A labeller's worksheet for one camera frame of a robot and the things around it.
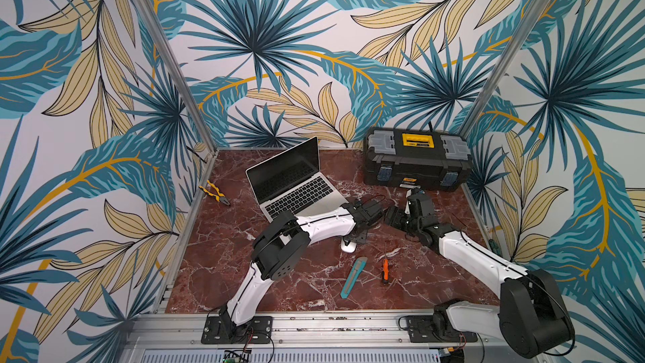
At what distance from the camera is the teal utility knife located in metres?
0.81

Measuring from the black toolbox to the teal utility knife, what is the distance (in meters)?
0.32

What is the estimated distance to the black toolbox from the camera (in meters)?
0.95
